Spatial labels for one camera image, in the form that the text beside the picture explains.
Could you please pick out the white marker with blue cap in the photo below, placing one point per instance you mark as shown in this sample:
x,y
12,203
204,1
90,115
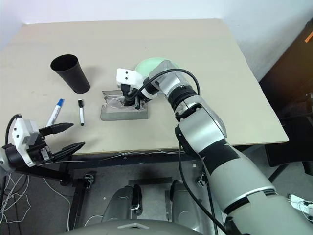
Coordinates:
x,y
55,112

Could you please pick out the black chair base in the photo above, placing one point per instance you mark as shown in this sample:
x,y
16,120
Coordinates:
x,y
293,142

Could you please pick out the clear frame glasses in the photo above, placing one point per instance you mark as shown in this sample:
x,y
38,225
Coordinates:
x,y
113,101

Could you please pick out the dark wooden cabinet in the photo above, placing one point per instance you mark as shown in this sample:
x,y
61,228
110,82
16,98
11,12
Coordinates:
x,y
291,73

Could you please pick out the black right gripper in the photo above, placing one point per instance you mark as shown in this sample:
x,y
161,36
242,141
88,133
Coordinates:
x,y
127,90

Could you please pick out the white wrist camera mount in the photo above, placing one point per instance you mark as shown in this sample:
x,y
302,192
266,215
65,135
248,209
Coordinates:
x,y
20,137
127,76

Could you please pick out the black metal table frame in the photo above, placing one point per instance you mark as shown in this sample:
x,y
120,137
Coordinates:
x,y
137,160

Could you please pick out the black table caster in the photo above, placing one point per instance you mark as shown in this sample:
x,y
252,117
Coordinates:
x,y
202,179
89,180

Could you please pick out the pale green plate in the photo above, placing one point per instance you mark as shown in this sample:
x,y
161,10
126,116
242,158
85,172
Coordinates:
x,y
146,66

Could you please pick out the black plastic cup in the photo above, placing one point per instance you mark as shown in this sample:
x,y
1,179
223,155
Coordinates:
x,y
73,76

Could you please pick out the grey rounded robot leg shell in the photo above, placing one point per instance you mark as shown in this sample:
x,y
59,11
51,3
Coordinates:
x,y
188,208
119,203

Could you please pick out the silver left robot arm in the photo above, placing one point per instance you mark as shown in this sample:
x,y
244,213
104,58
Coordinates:
x,y
11,156

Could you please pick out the white power strip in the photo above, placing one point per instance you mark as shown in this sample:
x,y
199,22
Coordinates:
x,y
300,203

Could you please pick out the white marker with black cap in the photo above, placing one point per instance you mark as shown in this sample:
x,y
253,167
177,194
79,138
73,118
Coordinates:
x,y
81,115

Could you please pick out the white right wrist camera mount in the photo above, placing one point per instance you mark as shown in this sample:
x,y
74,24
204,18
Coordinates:
x,y
127,76

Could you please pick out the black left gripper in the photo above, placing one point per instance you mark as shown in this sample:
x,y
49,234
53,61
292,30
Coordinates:
x,y
39,152

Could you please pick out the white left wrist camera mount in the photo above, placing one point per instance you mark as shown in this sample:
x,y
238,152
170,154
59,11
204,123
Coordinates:
x,y
20,137

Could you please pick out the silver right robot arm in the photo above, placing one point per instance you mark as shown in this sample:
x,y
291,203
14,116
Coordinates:
x,y
207,127

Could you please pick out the grey robot torso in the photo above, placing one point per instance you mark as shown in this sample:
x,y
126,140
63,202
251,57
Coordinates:
x,y
132,227

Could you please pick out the orange tape strip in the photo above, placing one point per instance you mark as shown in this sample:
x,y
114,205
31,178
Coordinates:
x,y
309,37

